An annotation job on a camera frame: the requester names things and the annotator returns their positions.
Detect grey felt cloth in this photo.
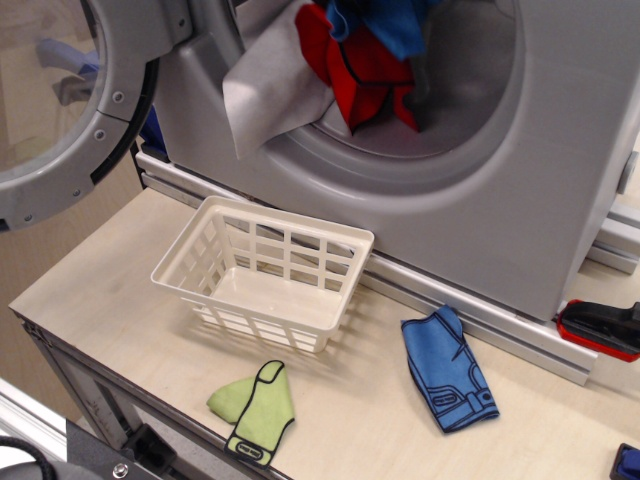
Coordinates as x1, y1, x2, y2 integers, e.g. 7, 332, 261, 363
223, 1, 335, 159

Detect red felt cloth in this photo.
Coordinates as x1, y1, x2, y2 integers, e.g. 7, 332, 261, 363
295, 4, 419, 131

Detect blue felt cloth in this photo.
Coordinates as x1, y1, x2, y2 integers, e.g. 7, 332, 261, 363
325, 0, 444, 60

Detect white plastic laundry basket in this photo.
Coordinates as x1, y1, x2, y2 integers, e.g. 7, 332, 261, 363
151, 196, 374, 353

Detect grey toy washing machine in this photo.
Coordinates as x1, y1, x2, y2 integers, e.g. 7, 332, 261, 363
138, 1, 639, 319

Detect grey round machine door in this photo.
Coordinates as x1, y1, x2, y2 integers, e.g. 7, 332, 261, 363
1, 1, 158, 232

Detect green felt shirt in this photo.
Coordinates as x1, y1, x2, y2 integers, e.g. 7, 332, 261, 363
206, 360, 295, 469

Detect blue felt jeans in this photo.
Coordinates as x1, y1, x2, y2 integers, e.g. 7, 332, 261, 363
401, 306, 500, 434

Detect blue clamp behind door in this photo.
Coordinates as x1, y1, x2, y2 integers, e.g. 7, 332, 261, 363
140, 106, 167, 155

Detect red black clamp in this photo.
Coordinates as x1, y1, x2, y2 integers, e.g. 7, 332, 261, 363
556, 300, 639, 363

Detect blue black clamp corner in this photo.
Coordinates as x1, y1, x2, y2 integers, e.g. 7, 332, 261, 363
609, 443, 640, 480

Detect aluminium table frame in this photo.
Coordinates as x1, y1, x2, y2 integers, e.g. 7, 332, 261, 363
19, 317, 286, 479

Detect black metal base plate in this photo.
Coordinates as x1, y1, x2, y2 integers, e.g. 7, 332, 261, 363
66, 421, 177, 479

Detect black cable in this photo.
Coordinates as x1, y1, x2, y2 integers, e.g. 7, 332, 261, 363
0, 435, 54, 480

